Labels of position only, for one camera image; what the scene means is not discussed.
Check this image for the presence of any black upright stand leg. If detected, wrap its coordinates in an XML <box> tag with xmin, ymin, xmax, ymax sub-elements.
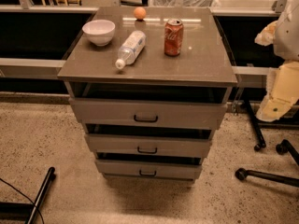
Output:
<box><xmin>244</xmin><ymin>100</ymin><xmax>266</xmax><ymax>151</ymax></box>

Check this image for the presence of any grey drawer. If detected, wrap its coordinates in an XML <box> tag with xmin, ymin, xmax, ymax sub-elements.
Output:
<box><xmin>95</xmin><ymin>160</ymin><xmax>202</xmax><ymax>180</ymax></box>
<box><xmin>69</xmin><ymin>98</ymin><xmax>227</xmax><ymax>130</ymax></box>
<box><xmin>85</xmin><ymin>134</ymin><xmax>211</xmax><ymax>158</ymax></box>

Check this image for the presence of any black cable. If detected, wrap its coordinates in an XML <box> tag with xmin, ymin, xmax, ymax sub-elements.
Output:
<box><xmin>0</xmin><ymin>177</ymin><xmax>45</xmax><ymax>224</ymax></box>

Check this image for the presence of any red cola can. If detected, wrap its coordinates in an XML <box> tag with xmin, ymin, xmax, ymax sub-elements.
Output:
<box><xmin>164</xmin><ymin>19</ymin><xmax>184</xmax><ymax>56</ymax></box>

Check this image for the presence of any grey drawer cabinet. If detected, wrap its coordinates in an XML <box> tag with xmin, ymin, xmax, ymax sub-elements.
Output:
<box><xmin>57</xmin><ymin>6</ymin><xmax>238</xmax><ymax>185</ymax></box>

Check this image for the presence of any orange ball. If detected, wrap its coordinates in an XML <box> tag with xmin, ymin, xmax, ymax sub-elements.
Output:
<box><xmin>134</xmin><ymin>7</ymin><xmax>147</xmax><ymax>20</ymax></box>

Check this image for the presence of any grey bottom drawer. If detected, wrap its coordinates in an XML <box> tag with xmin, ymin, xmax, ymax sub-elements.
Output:
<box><xmin>95</xmin><ymin>160</ymin><xmax>202</xmax><ymax>180</ymax></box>

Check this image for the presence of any white bowl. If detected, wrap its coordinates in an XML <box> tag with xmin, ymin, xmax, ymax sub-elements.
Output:
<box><xmin>82</xmin><ymin>20</ymin><xmax>115</xmax><ymax>47</ymax></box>

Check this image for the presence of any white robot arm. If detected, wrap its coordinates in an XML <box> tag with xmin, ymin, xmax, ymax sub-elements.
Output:
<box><xmin>254</xmin><ymin>0</ymin><xmax>299</xmax><ymax>122</ymax></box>

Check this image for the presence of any black left stand leg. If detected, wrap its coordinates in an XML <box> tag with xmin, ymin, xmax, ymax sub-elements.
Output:
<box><xmin>25</xmin><ymin>167</ymin><xmax>56</xmax><ymax>224</ymax></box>

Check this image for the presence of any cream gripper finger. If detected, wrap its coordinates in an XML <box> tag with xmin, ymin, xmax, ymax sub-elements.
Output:
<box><xmin>256</xmin><ymin>96</ymin><xmax>291</xmax><ymax>122</ymax></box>
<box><xmin>254</xmin><ymin>21</ymin><xmax>277</xmax><ymax>46</ymax></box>

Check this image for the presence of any grey middle drawer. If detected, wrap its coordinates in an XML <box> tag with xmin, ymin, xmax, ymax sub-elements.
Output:
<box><xmin>85</xmin><ymin>134</ymin><xmax>211</xmax><ymax>158</ymax></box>

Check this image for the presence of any black caster leg right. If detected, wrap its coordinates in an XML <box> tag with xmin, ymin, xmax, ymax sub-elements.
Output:
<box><xmin>276</xmin><ymin>139</ymin><xmax>299</xmax><ymax>165</ymax></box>

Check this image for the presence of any black wheeled base leg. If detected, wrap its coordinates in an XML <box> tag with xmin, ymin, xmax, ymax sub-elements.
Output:
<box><xmin>235</xmin><ymin>168</ymin><xmax>299</xmax><ymax>188</ymax></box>

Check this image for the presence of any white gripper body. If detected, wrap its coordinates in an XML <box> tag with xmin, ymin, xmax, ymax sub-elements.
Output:
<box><xmin>266</xmin><ymin>61</ymin><xmax>299</xmax><ymax>108</ymax></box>

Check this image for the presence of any grey top drawer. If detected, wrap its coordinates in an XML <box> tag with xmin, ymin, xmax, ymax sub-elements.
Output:
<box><xmin>69</xmin><ymin>98</ymin><xmax>227</xmax><ymax>130</ymax></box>

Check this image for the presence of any clear plastic water bottle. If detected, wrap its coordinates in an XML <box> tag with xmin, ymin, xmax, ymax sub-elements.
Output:
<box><xmin>115</xmin><ymin>31</ymin><xmax>146</xmax><ymax>70</ymax></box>

